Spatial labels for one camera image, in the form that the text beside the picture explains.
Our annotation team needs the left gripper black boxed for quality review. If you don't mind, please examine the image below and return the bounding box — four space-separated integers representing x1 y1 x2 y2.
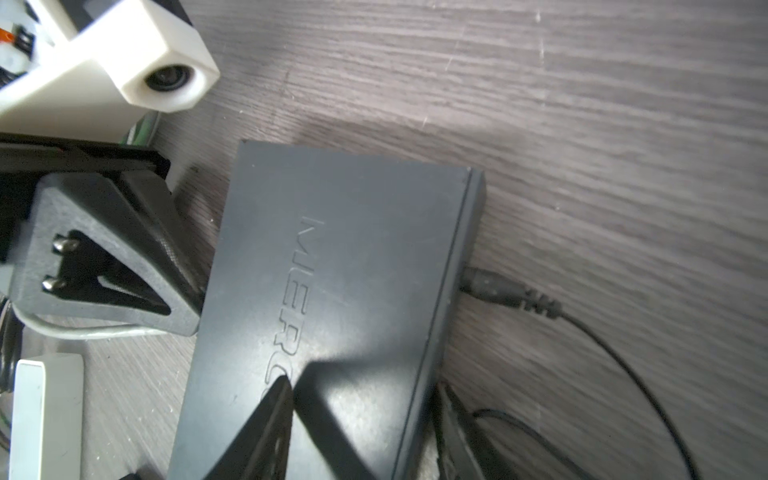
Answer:
1 133 204 336

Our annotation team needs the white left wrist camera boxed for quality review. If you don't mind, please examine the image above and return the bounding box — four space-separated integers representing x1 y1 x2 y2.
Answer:
1 0 220 142

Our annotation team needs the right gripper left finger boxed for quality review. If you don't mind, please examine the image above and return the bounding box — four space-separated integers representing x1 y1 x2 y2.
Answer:
205 375 294 480

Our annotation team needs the black switch box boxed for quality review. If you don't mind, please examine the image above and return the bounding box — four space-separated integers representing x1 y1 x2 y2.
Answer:
168 141 486 479

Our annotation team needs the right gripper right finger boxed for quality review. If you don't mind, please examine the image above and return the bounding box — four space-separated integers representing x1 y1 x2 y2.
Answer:
433 381 518 480

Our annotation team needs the white network switch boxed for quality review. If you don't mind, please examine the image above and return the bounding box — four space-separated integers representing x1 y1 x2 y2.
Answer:
9 353 84 479

